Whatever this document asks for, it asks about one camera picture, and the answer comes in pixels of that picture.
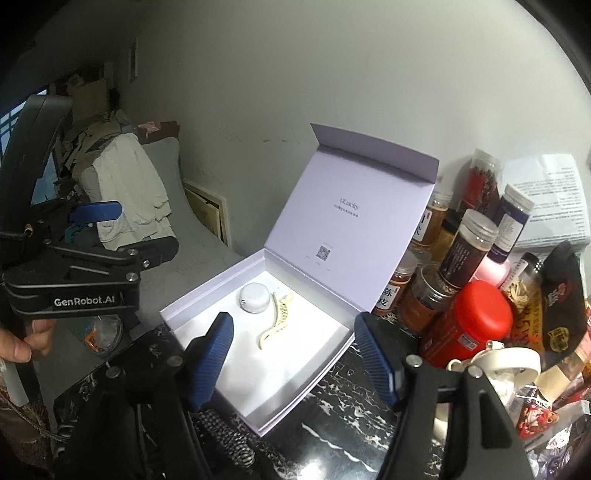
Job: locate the person's left hand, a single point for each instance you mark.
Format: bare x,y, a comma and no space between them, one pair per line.
21,344

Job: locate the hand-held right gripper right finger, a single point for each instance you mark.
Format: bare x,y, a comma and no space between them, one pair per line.
376,360

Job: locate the black white checkered scrunchie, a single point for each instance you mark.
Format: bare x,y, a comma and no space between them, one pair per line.
226,438

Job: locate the dark blue bottle white cap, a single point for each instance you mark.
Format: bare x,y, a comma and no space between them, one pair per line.
510,221

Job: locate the pink bottle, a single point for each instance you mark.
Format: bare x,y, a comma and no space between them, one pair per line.
491,272

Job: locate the red canister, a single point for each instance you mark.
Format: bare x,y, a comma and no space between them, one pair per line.
471,318

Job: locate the jar of red chilies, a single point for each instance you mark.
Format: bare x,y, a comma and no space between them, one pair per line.
480,184

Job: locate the clear jar with dark contents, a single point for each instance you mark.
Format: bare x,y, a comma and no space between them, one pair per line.
466,254

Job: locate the lilac gift box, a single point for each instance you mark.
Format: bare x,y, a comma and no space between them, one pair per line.
351,217

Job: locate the clear plastic bag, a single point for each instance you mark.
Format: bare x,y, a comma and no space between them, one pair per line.
99,332

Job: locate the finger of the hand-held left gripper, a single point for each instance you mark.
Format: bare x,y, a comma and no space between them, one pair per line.
152,251
99,211

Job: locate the amber spice jar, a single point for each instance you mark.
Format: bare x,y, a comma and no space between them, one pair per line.
431,221

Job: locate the white cloth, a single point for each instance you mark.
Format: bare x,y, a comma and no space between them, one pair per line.
134,184

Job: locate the red snack packet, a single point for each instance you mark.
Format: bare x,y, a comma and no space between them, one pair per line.
535,415

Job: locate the white round case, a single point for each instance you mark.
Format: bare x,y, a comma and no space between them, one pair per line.
255,299

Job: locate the jar of pale sliced roots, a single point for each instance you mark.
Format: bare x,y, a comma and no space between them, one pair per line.
519,290

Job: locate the black snack bag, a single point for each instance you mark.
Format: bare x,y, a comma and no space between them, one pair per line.
561,318

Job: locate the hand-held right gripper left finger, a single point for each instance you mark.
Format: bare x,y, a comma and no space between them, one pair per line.
214,360

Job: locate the grey sofa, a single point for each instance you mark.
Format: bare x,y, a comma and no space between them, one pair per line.
194,258

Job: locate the spice jar with white label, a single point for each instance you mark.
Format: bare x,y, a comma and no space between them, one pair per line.
392,290

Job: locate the framed picture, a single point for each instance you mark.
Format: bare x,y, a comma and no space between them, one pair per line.
207,207

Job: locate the printed paper sheet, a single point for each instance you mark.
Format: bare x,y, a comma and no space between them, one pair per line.
549,194

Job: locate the pile of clothes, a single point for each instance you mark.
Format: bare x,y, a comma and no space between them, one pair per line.
92,106

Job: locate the barred window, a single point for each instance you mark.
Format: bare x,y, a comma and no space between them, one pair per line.
7,129

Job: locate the white cup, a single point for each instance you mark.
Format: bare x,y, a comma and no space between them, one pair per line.
503,360

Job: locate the cream hair claw clip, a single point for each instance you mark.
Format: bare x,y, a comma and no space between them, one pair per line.
277,318

